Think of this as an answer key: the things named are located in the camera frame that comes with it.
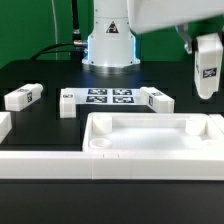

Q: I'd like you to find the printed fiducial marker sheet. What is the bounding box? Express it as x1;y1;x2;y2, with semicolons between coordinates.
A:
74;88;142;105

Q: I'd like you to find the white left obstacle block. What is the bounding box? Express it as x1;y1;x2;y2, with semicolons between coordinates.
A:
0;112;12;144

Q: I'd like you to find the thin white cable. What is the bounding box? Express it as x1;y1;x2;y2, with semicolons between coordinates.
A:
51;0;59;61

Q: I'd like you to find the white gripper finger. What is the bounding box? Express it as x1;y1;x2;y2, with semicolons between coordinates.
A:
175;24;197;54

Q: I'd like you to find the white desk top tray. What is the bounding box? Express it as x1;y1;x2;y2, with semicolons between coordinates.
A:
82;112;224;152

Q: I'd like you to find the white front obstacle bar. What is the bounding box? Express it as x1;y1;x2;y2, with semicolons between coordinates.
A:
0;151;224;180

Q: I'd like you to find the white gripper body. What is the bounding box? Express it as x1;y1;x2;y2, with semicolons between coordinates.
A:
127;0;224;34

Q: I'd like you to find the black thick cable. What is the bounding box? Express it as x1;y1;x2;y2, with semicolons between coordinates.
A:
29;0;88;62

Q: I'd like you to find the white right obstacle block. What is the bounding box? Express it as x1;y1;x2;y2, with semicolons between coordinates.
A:
210;114;224;133

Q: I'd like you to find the white obstacle block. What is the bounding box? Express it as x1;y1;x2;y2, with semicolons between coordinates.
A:
0;112;12;144
210;114;224;133

